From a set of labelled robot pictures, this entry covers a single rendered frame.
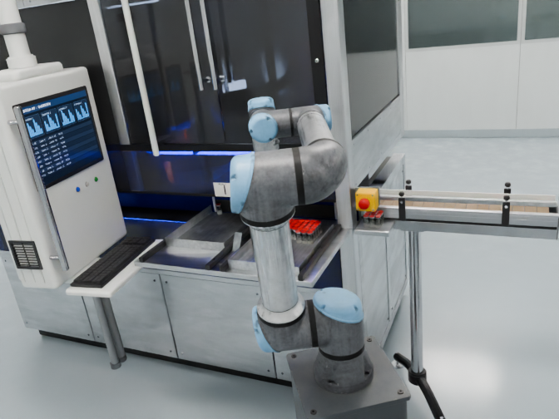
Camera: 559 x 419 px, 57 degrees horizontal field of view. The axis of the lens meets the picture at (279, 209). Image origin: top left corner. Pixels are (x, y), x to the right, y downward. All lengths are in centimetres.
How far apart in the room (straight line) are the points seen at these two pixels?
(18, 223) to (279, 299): 116
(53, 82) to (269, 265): 127
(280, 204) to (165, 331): 178
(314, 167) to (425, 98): 554
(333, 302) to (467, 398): 139
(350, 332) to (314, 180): 43
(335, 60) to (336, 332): 93
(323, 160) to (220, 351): 171
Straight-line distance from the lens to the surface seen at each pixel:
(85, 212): 221
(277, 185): 98
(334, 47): 179
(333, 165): 101
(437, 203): 203
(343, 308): 123
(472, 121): 648
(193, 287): 244
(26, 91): 201
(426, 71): 643
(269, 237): 106
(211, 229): 210
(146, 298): 265
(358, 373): 133
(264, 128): 135
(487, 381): 265
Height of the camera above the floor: 168
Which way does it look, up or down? 21 degrees down
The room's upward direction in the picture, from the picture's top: 7 degrees counter-clockwise
